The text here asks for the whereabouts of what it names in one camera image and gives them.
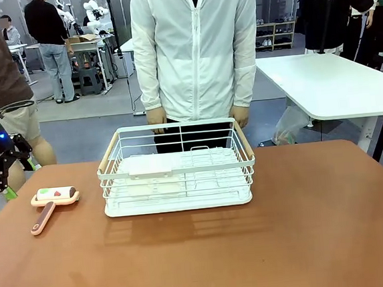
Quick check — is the pink lint roller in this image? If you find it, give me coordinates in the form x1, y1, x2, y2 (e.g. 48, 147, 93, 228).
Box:
27, 185, 84, 237

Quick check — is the white wire dish rack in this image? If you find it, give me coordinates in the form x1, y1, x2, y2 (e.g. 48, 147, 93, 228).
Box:
92, 115, 260, 219

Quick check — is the person's right forearm white sleeve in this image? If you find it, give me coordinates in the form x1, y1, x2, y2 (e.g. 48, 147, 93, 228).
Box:
134, 64, 164, 111

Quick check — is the person's left forearm white sleeve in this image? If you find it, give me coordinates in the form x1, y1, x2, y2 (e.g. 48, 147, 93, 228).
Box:
230, 62, 261, 109

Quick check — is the person's right hand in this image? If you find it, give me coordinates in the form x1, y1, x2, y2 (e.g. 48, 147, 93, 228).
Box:
146, 106, 168, 136

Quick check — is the person's left hand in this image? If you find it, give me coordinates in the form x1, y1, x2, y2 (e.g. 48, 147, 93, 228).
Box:
231, 104, 252, 130

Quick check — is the grey plastic stool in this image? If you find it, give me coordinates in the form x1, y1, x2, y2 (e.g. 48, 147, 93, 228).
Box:
76, 66, 104, 97

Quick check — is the seated person in grey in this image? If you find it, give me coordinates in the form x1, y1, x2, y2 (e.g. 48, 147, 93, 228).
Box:
0, 13, 23, 47

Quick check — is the white desk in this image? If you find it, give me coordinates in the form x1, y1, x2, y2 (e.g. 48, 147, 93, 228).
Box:
24, 35, 116, 100

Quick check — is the person in black top jeans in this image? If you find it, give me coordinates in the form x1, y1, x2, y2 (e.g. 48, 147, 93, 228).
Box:
23, 0, 81, 107

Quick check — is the cardboard box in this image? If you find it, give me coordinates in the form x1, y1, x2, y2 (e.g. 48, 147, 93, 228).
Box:
67, 33, 100, 45

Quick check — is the white plastic cutlery holder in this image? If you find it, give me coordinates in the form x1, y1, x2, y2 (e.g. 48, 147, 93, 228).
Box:
127, 153, 176, 181

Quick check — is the black tripod stand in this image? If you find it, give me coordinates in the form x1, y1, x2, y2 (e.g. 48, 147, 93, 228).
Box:
104, 0, 147, 118

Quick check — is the white humanoid robot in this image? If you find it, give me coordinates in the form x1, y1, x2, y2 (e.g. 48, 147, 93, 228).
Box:
82, 0, 112, 37

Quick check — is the white ribbed drain tray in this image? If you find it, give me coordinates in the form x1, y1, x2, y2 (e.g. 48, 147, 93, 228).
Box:
102, 173, 254, 219

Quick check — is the person in white jacket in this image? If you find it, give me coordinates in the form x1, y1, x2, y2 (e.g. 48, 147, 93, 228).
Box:
128, 0, 269, 156

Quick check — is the clear plastic bag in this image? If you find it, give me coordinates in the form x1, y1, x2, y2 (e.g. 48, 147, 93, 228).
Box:
269, 104, 314, 147

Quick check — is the wooden shoe rack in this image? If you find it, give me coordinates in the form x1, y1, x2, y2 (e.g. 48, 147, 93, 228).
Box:
253, 19, 300, 53

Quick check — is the large white table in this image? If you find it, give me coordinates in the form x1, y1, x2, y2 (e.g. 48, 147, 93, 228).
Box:
255, 47, 383, 191

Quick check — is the person in black coat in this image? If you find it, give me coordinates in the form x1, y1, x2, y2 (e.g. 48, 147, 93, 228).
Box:
298, 0, 379, 57

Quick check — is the person in white shirt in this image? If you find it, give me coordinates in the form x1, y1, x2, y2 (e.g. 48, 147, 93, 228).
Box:
337, 0, 383, 63

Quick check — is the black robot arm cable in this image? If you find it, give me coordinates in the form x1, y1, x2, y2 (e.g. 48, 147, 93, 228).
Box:
0, 99, 38, 127

